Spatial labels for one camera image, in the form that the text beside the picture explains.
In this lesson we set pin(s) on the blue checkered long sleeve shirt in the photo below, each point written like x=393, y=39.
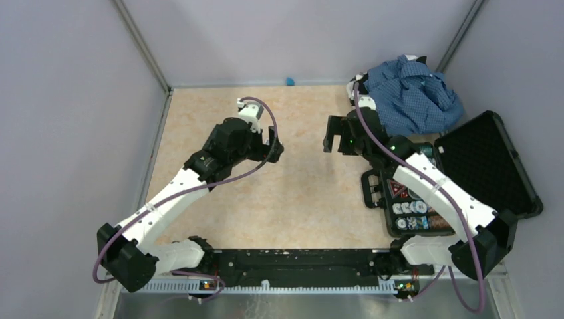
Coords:
x=412, y=99

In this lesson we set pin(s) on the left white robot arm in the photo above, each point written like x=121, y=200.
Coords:
x=127, y=251

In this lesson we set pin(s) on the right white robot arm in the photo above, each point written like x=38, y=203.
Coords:
x=482, y=236

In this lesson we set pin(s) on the white plastic laundry basket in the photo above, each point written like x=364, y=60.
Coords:
x=356, y=84

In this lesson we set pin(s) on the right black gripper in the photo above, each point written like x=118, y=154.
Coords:
x=336, y=125

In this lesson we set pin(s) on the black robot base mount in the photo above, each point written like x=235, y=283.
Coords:
x=307, y=268

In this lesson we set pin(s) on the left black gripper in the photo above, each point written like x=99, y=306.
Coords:
x=263, y=150

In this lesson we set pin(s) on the white garment in basket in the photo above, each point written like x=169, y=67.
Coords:
x=411, y=57

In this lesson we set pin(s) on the black poker chip case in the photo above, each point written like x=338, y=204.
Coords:
x=478, y=156

